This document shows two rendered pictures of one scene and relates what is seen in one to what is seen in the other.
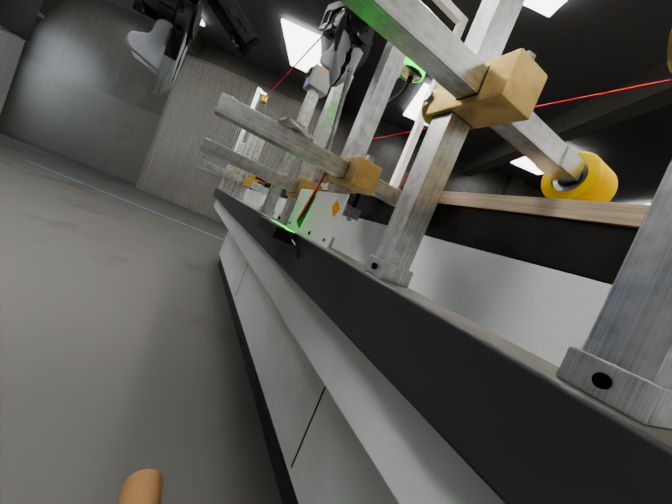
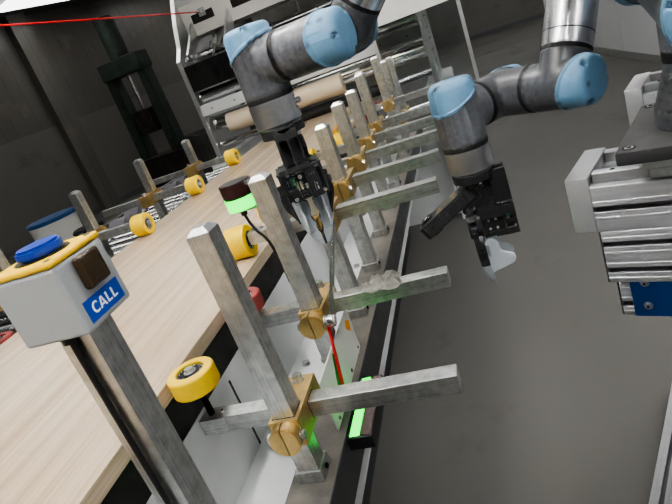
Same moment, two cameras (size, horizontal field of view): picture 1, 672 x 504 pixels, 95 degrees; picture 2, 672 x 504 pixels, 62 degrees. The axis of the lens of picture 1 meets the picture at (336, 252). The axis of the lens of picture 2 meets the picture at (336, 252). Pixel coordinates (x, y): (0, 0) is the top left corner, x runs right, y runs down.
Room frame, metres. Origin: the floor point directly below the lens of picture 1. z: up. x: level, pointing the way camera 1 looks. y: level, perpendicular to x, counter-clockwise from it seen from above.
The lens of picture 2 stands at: (1.25, 0.80, 1.30)
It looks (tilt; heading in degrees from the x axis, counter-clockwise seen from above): 20 degrees down; 226
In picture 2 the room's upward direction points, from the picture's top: 21 degrees counter-clockwise
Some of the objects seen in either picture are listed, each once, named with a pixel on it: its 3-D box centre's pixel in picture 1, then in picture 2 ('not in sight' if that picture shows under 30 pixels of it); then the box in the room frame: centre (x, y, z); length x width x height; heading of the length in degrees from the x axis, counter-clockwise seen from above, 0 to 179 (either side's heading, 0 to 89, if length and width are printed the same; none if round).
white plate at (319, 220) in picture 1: (311, 213); (342, 363); (0.64, 0.08, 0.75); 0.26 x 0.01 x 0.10; 28
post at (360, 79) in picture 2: not in sight; (378, 134); (-0.48, -0.54, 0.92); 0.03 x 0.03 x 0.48; 28
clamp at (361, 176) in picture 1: (351, 176); (317, 310); (0.61, 0.03, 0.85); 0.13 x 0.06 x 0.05; 28
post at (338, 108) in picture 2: not in sight; (362, 177); (-0.04, -0.30, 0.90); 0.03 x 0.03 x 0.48; 28
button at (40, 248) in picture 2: not in sight; (41, 252); (1.08, 0.28, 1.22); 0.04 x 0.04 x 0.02
